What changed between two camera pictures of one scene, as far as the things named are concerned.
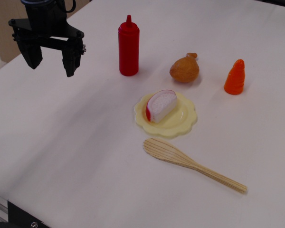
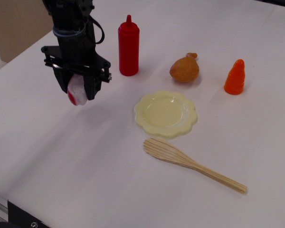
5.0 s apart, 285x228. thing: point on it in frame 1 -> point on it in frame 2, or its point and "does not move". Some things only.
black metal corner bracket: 17,217 does not move
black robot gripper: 47,25 -> 79,53
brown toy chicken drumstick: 185,69 does not move
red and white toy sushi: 160,104 -> 76,90
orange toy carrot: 234,83 does not move
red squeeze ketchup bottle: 128,48 does not move
